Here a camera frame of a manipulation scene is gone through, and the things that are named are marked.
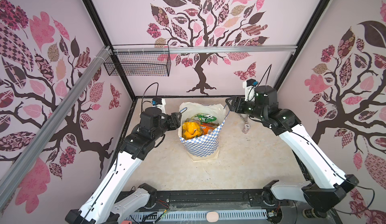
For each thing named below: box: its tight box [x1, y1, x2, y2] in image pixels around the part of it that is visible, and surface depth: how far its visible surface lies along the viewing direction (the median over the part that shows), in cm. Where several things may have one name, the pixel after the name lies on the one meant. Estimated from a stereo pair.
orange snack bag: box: [199, 122, 215, 135], surface depth 85 cm
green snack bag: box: [190, 113, 218, 125], surface depth 93 cm
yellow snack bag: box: [181, 122, 204, 141], surface depth 79 cm
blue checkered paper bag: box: [177, 101, 227, 162], surface depth 75 cm
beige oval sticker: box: [206, 211, 220, 223], surface depth 70 cm
